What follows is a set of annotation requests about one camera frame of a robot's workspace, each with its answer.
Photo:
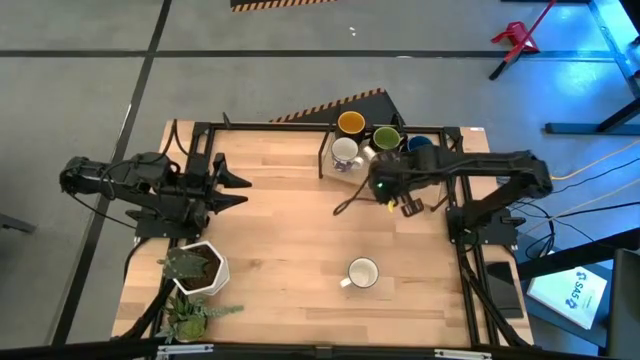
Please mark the black mug with green inside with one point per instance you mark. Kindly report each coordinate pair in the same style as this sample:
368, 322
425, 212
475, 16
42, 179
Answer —
386, 138

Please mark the mug stand shelf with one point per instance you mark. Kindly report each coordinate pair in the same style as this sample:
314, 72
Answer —
327, 160

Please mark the hazard-striped floor mat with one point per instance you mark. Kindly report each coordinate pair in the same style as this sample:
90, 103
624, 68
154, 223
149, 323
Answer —
280, 4

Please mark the small white blue-flower mug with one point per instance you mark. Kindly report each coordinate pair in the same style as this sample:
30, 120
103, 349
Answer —
345, 150

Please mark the white hexagonal planter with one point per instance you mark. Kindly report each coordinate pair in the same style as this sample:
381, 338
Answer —
220, 277

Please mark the small potted green succulent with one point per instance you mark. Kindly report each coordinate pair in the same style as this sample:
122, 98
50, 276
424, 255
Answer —
187, 322

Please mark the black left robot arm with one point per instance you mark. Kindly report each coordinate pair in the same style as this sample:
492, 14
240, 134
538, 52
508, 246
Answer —
125, 180

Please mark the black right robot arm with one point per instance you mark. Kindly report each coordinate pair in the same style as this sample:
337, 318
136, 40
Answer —
500, 162

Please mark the green spiky succulent plant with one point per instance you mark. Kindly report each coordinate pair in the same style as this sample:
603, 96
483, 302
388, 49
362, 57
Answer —
182, 265

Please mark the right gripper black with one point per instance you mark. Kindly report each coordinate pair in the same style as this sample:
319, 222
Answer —
392, 175

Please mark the large white blue-leaf mug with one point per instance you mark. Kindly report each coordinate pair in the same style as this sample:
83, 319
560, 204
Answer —
363, 272

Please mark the black table frame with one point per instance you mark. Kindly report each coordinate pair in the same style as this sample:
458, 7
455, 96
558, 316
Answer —
467, 280

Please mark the red floor stand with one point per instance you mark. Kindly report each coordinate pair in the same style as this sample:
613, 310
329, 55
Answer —
517, 37

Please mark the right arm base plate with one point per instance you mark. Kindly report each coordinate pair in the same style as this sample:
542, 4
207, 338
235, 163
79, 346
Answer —
492, 230

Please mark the black flat pad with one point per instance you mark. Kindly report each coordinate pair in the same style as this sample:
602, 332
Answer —
502, 290

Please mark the black floor frame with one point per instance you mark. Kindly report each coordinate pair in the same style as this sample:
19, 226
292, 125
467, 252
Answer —
612, 45

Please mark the black mug with blue inside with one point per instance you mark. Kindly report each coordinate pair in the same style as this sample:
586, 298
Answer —
419, 143

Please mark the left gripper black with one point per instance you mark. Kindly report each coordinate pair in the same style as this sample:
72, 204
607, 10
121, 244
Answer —
202, 195

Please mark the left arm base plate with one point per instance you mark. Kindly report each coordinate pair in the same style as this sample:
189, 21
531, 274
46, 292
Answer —
165, 227

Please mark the black hazard-striped ramp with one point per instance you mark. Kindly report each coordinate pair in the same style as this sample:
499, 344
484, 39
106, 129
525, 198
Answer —
370, 107

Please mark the dark grey chair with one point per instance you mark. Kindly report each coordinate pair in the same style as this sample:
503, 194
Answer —
625, 305

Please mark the white printed box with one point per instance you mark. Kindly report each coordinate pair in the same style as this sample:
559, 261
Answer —
567, 295

